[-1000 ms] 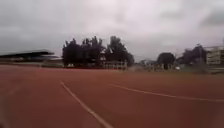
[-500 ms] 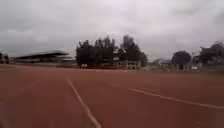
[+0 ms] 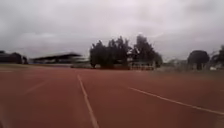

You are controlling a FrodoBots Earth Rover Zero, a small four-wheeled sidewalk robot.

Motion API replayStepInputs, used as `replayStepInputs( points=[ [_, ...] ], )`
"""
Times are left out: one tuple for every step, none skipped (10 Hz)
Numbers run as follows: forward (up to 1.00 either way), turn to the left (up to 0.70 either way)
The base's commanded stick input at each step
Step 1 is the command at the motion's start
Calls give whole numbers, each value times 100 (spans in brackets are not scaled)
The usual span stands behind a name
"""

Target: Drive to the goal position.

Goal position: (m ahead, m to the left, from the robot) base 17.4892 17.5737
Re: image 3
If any group of tall dark trees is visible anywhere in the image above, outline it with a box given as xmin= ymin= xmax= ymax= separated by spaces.
xmin=88 ymin=34 xmax=164 ymax=70

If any grandstand building with roof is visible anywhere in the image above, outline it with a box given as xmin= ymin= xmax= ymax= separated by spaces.
xmin=30 ymin=52 xmax=84 ymax=65

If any round dark tree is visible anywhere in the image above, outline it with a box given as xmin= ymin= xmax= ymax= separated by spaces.
xmin=186 ymin=49 xmax=211 ymax=71

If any green grass field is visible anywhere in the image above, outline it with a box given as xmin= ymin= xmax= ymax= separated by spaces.
xmin=0 ymin=63 xmax=34 ymax=70

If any row of distant trees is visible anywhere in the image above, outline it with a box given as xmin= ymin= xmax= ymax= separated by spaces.
xmin=0 ymin=50 xmax=30 ymax=65

